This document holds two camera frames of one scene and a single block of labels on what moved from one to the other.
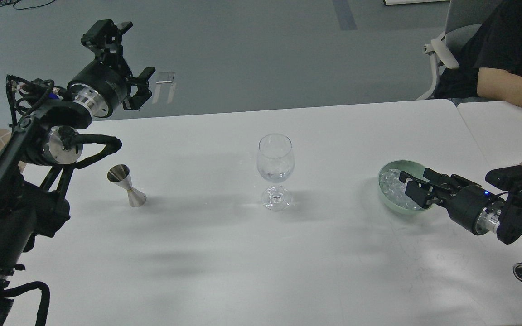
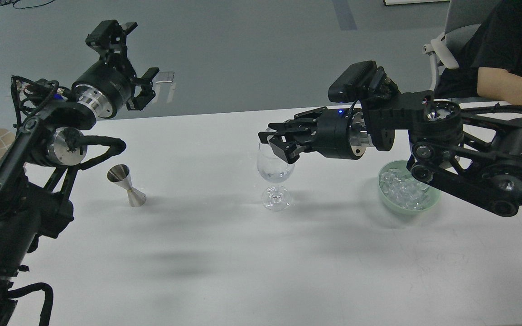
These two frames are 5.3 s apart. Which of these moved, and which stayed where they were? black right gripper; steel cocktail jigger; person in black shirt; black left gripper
Moved: black right gripper
Stayed: person in black shirt; steel cocktail jigger; black left gripper
